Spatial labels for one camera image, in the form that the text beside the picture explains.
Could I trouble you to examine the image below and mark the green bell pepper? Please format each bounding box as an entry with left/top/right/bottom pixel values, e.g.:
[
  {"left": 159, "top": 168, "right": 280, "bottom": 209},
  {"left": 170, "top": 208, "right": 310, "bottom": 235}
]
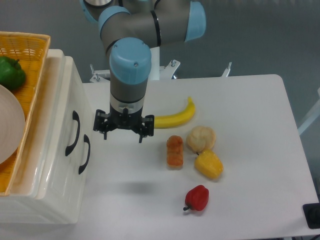
[{"left": 0, "top": 56, "right": 26, "bottom": 91}]

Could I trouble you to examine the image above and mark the yellow woven basket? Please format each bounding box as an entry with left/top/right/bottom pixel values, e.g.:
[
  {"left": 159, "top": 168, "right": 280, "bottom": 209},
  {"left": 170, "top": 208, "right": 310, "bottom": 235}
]
[{"left": 0, "top": 31, "right": 51, "bottom": 197}]

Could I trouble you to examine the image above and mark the white metal frame right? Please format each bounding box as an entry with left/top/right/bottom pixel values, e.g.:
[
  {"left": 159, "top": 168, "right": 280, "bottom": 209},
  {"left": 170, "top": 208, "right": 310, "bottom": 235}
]
[{"left": 297, "top": 99, "right": 320, "bottom": 136}]

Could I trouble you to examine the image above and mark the yellow bell pepper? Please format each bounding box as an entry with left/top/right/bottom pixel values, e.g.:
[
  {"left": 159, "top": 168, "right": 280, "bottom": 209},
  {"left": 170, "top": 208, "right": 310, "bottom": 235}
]
[{"left": 194, "top": 149, "right": 224, "bottom": 179}]

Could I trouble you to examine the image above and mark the black device at edge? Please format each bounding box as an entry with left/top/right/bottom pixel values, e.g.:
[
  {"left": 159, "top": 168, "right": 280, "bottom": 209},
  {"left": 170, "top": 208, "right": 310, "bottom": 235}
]
[{"left": 302, "top": 203, "right": 320, "bottom": 229}]

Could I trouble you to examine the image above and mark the beige round plate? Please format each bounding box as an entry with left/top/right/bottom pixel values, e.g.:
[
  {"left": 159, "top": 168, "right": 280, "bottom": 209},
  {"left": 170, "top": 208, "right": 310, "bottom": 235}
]
[{"left": 0, "top": 85, "right": 25, "bottom": 164}]

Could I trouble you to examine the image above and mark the yellow banana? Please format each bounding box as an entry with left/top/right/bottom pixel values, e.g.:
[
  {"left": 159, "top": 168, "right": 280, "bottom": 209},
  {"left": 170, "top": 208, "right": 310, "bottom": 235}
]
[{"left": 154, "top": 96, "right": 196, "bottom": 129}]

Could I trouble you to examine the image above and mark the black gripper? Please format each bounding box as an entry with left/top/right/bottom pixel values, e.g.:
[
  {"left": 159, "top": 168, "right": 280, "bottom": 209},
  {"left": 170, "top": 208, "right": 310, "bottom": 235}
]
[{"left": 93, "top": 105, "right": 155, "bottom": 143}]

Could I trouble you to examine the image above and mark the black top drawer handle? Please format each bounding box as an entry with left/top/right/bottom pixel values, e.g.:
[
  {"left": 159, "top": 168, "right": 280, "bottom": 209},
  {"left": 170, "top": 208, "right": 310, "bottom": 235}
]
[{"left": 64, "top": 110, "right": 81, "bottom": 157}]

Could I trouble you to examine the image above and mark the red bell pepper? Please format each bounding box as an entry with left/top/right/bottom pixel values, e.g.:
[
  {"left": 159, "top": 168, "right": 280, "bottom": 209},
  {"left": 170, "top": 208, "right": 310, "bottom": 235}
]
[{"left": 183, "top": 185, "right": 209, "bottom": 212}]

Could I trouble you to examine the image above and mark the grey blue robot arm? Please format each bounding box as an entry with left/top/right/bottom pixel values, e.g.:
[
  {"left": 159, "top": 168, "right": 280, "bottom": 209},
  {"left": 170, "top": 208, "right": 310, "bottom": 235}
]
[{"left": 80, "top": 0, "right": 207, "bottom": 138}]

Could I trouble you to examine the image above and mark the round cream bread roll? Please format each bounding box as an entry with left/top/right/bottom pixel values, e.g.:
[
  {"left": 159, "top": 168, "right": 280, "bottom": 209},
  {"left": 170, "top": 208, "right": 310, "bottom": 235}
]
[{"left": 186, "top": 125, "right": 217, "bottom": 153}]

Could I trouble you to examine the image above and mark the black drawer handle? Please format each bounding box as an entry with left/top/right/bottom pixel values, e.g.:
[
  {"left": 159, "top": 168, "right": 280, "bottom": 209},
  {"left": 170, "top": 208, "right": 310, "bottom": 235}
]
[
  {"left": 64, "top": 110, "right": 81, "bottom": 157},
  {"left": 78, "top": 134, "right": 91, "bottom": 175}
]

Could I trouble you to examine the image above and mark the black lower drawer handle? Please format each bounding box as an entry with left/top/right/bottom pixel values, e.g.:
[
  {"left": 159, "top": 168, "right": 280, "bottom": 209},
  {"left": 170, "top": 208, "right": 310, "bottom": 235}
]
[{"left": 78, "top": 134, "right": 91, "bottom": 175}]

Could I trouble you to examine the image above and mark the orange croissant bread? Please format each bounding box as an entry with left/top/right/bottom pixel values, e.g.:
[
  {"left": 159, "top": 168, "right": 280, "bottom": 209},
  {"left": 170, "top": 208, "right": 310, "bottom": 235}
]
[{"left": 166, "top": 135, "right": 184, "bottom": 168}]

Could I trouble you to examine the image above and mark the white drawer cabinet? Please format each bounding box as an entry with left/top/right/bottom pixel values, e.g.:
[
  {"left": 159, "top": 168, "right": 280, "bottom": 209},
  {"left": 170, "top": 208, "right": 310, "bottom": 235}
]
[{"left": 0, "top": 49, "right": 93, "bottom": 224}]

